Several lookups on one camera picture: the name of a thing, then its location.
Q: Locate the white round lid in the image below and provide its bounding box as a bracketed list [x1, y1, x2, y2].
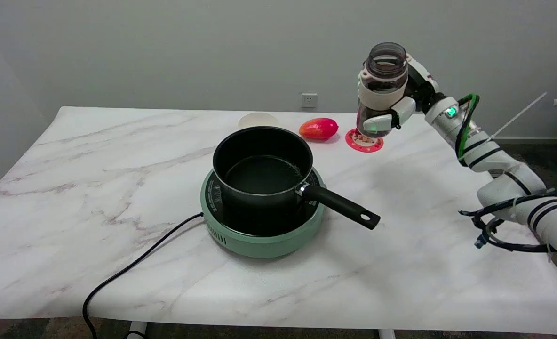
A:
[238, 113, 279, 129]

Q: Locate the black power cord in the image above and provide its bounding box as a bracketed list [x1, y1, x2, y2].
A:
[82, 212, 205, 339]

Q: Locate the red round coaster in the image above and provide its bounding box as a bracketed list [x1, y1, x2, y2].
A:
[345, 128, 384, 153]

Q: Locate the green induction cooker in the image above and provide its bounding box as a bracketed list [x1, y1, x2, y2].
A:
[200, 167, 326, 258]

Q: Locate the black soup pot with handle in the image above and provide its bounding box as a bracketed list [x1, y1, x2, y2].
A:
[213, 126, 381, 231]

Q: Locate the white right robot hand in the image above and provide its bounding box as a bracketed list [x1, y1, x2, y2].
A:
[357, 53, 447, 133]

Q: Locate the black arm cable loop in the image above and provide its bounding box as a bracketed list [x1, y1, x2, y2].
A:
[458, 189, 557, 253]

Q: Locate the clear plastic bottle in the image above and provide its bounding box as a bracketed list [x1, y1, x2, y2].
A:
[357, 42, 408, 138]

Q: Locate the white cable tie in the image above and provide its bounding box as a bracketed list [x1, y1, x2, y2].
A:
[489, 92, 548, 140]

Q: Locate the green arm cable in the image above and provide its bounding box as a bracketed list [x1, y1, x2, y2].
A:
[456, 94, 480, 161]

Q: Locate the red mango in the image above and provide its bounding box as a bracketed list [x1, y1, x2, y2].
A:
[299, 118, 339, 140]

